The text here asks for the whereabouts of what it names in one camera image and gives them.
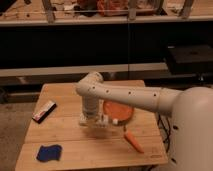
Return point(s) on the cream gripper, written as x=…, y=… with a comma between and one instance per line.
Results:
x=89, y=116

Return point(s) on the white plastic bottle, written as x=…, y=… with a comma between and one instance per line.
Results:
x=97, y=121

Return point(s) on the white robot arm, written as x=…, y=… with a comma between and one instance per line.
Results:
x=191, y=111

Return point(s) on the orange ceramic bowl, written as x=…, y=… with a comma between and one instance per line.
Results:
x=117, y=111

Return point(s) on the orange carrot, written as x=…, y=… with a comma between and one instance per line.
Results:
x=132, y=140

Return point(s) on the wooden table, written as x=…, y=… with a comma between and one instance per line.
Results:
x=83, y=148

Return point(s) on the blue cloth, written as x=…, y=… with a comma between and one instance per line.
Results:
x=49, y=153

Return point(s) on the black box on right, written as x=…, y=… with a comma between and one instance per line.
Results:
x=195, y=59

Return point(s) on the long wooden shelf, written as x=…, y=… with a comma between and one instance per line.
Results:
x=92, y=12

